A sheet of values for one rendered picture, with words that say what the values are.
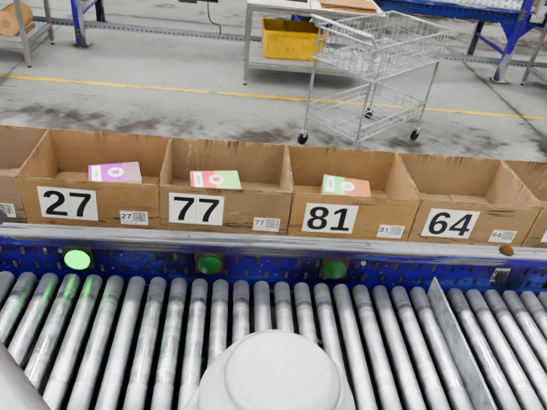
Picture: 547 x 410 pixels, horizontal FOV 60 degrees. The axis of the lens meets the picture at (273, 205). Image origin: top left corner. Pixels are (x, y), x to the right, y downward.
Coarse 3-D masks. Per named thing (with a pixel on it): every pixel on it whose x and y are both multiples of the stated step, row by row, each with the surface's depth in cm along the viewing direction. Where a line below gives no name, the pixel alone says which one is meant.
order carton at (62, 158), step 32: (32, 160) 142; (64, 160) 162; (96, 160) 163; (128, 160) 163; (160, 160) 164; (32, 192) 135; (96, 192) 136; (128, 192) 137; (64, 224) 142; (96, 224) 143; (128, 224) 143
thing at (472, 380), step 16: (432, 288) 153; (432, 304) 152; (448, 304) 143; (448, 320) 142; (448, 336) 141; (464, 352) 131; (464, 368) 131; (464, 384) 130; (480, 384) 122; (480, 400) 122
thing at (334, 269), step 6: (330, 264) 148; (336, 264) 147; (342, 264) 148; (324, 270) 149; (330, 270) 148; (336, 270) 149; (342, 270) 149; (330, 276) 150; (336, 276) 150; (342, 276) 151
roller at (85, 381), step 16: (112, 288) 142; (112, 304) 138; (96, 320) 133; (112, 320) 135; (96, 336) 128; (96, 352) 124; (80, 368) 121; (96, 368) 121; (80, 384) 116; (80, 400) 113
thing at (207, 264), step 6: (204, 258) 143; (210, 258) 143; (216, 258) 144; (198, 264) 145; (204, 264) 144; (210, 264) 144; (216, 264) 145; (204, 270) 146; (210, 270) 146; (216, 270) 146
